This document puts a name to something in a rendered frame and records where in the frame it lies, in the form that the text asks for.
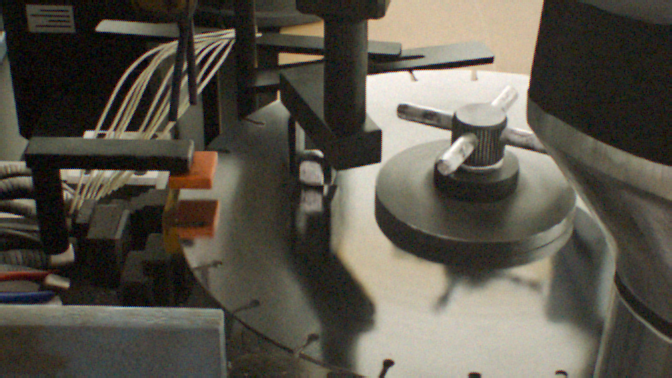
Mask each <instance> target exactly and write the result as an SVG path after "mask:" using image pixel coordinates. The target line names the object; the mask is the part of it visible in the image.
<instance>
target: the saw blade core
mask: <svg viewBox="0 0 672 378"><path fill-rule="evenodd" d="M412 76H413V78H414V80H415V81H416V82H412V81H411V77H410V75H409V72H408V71H404V72H393V73H383V75H376V76H368V77H367V110H366V112H367V114H368V115H369V116H370V117H371V118H372V119H373V120H375V121H376V123H377V124H378V126H379V127H380V128H381V129H382V131H383V137H382V162H381V163H379V164H373V165H368V166H363V167H357V168H352V169H347V170H341V172H336V175H335V178H334V180H333V183H332V185H324V184H323V185H307V184H303V183H301V181H300V175H299V177H298V180H297V181H296V182H295V181H289V180H288V137H287V120H288V118H289V116H290V113H289V112H288V111H287V110H286V108H285V107H284V105H283V104H282V102H281V101H280V100H278V101H275V102H273V103H271V104H268V105H266V107H264V108H262V109H259V110H257V111H255V112H253V113H251V114H250V115H248V116H246V117H244V119H246V120H244V119H240V120H239V121H237V122H236V124H234V125H233V126H231V127H230V128H227V129H226V130H225V131H224V132H222V133H221V134H220V135H219V136H217V137H216V138H215V140H214V141H212V142H211V143H210V144H209V145H208V146H207V149H204V150H203V151H212V152H217V154H218V165H217V169H216V175H215V179H214V184H212V189H211V190H183V189H180V190H183V191H185V193H186V194H185V195H184V196H178V198H177V205H176V228H177V237H178V241H179V245H180V248H182V251H183V255H184V257H185V259H186V262H187V264H188V266H189V267H190V270H191V272H193V274H194V277H195V278H196V280H198V281H199V282H200V285H201V286H202V287H203V289H204V290H205V291H206V292H207V293H208V294H209V296H210V297H211V298H212V299H214V301H215V302H216V303H217V304H218V305H219V306H220V307H221V308H222V309H224V310H225V311H226V312H227V313H228V314H230V315H233V314H235V313H236V314H235V320H237V321H238V322H239V323H241V324H242V325H243V326H246V327H247V328H249V329H250V330H252V331H253V332H255V334H256V335H258V336H259V337H262V338H264V339H265V340H267V341H269V342H270V343H272V344H274V345H276V346H279V347H281V348H283V350H285V351H287V352H289V353H291V354H295V353H297V352H298V351H299V350H300V348H301V347H302V346H304V345H305V344H306V340H307V339H310V338H316V339H318V340H317V341H312V342H311V343H310V344H308V345H307V346H305V347H304V348H303V350H302V351H301V352H299V357H300V358H303V359H305V360H307V361H309V362H313V363H315V364H318V366H320V367H323V368H327V369H330V370H332V371H335V372H338V373H341V374H345V375H348V376H352V377H355V378H379V377H380V375H381V373H382V371H383V364H384V363H392V364H394V366H393V367H389V369H388V370H387V372H386V374H385V376H384V378H468V376H473V375H474V376H478V377H479V378H557V376H556V374H564V375H566V376H567V378H594V375H595V370H596V365H597V359H598V354H599V349H600V343H601V338H602V333H603V327H604V322H605V317H606V311H607V306H608V301H610V295H611V290H612V285H613V279H614V274H615V269H616V268H615V262H614V260H613V257H612V254H611V250H609V248H608V245H607V242H606V239H605V237H604V233H603V230H602V228H601V226H600V225H599V224H598V222H597V221H596V218H594V217H593V216H592V214H591V213H590V211H589V210H588V209H587V207H586V206H585V203H584V202H583V201H582V199H581V198H579V196H578V195H577V198H576V207H575V214H574V218H573V221H572V223H571V225H570V227H569V228H568V229H567V230H566V231H564V232H563V233H562V234H561V235H560V237H558V238H557V239H556V240H554V241H552V242H551V243H548V244H546V245H543V246H541V247H538V248H536V249H532V250H528V251H524V253H520V254H513V255H506V256H492V257H478V256H464V255H456V254H449V252H444V251H440V250H435V249H432V248H429V247H426V246H423V245H419V244H417V243H415V242H412V241H410V240H408V239H407V238H404V237H402V235H400V234H399V233H397V232H396V231H395V230H393V229H392V228H391V227H389V226H388V225H387V224H386V223H385V222H384V221H383V219H382V217H381V216H380V214H379V213H378V210H377V208H376V203H375V181H376V176H377V174H378V172H379V169H380V167H381V166H382V165H383V164H384V163H385V162H386V161H387V160H388V159H389V158H391V157H393V156H394V154H396V153H398V152H399V151H401V150H403V149H407V148H409V147H411V146H414V145H417V144H421V143H426V142H430V141H435V140H443V138H451V132H450V131H446V130H442V129H437V128H433V127H429V126H425V125H420V124H416V122H411V121H407V120H402V119H399V118H398V117H397V115H396V109H397V105H398V104H399V103H400V102H402V101H404V102H409V103H414V104H418V105H423V107H427V108H431V109H436V110H441V111H445V112H449V113H455V111H457V110H458V109H459V108H461V106H462V105H465V104H469V103H487V104H490V103H491V102H492V101H493V100H494V99H495V97H496V96H497V95H498V94H499V93H500V92H501V90H503V89H504V88H505V87H507V86H511V87H513V88H515V89H516V92H517V94H519V98H517V100H516V101H515V102H514V103H513V104H512V106H511V108H510V109H509V110H508V111H507V112H506V114H507V116H508V127H512V128H516V129H521V130H526V131H530V132H532V131H531V129H530V128H529V127H528V125H527V121H526V94H527V88H528V82H529V76H523V74H514V73H505V72H493V71H476V81H472V70H420V71H412ZM256 125H262V126H256ZM222 153H227V154H222ZM198 225H205V226H203V227H199V226H198ZM215 264H220V265H221V266H219V267H215V266H212V265H215ZM251 304H258V305H259V306H257V307H250V308H249V306H250V305H251ZM247 308H248V309H247ZM244 309H246V310H244ZM242 310H243V311H242ZM240 311H241V312H240ZM237 312H238V313H237Z"/></svg>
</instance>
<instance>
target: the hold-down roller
mask: <svg viewBox="0 0 672 378"><path fill-rule="evenodd" d="M300 181H301V183H303V184H307V185H323V154H322V153H321V152H320V151H318V150H304V152H303V154H302V159H301V165H300Z"/></svg>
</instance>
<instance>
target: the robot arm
mask: <svg viewBox="0 0 672 378"><path fill-rule="evenodd" d="M526 121H527V125H528V127H529V128H530V129H531V131H532V132H533V134H535V135H536V136H537V138H538V140H539V142H540V143H541V144H542V146H543V147H544V149H545V150H546V151H547V153H548V154H550V157H551V158H552V159H553V161H554V162H555V164H556V165H557V166H558V168H559V169H560V171H561V173H562V174H563V176H564V177H566V179H567V180H568V181H569V183H570V184H571V186H572V187H573V189H574V191H575V192H576V194H577V195H578V196H579V198H581V199H582V201H583V202H584V203H585V206H586V207H587V209H588V210H589V211H590V213H591V214H592V216H593V217H594V218H596V221H597V222H598V224H599V225H600V226H601V228H602V230H603V233H604V237H605V239H606V242H607V245H608V248H609V250H611V254H612V257H613V260H614V262H615V268H616V269H615V274H614V279H613V285H612V290H611V295H610V301H608V306H607V311H606V317H605V322H604V327H603V333H602V338H601V343H600V349H599V354H598V359H597V365H596V370H595V375H594V378H672V0H543V4H542V10H541V16H540V22H539V29H538V34H537V40H536V46H535V52H534V58H532V64H531V70H530V76H529V82H528V88H527V94H526Z"/></svg>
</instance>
